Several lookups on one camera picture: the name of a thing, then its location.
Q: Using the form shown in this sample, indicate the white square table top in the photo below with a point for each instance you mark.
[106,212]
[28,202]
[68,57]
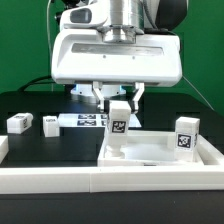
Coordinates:
[156,148]

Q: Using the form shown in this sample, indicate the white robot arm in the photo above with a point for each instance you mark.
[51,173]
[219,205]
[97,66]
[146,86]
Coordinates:
[118,42]

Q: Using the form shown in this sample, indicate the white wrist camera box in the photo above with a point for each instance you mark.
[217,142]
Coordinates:
[83,18]

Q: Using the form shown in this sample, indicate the white U-shaped fence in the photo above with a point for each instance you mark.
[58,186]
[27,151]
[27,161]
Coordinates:
[207,176]

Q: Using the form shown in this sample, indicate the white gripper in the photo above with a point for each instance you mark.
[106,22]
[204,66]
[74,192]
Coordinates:
[80,56]

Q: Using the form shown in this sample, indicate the white sheet with tags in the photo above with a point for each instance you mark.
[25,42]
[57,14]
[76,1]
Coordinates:
[82,120]

